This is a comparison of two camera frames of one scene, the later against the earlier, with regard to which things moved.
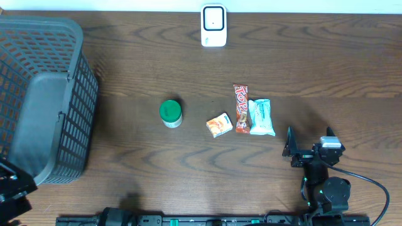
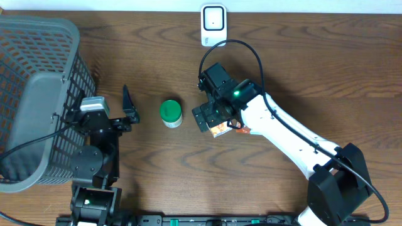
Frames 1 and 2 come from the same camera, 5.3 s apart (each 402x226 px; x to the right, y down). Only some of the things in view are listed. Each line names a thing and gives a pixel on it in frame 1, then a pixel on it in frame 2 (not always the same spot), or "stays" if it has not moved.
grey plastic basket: (49, 99) stays
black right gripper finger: (291, 145) to (200, 117)
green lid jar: (171, 113) stays
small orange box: (220, 125) stays
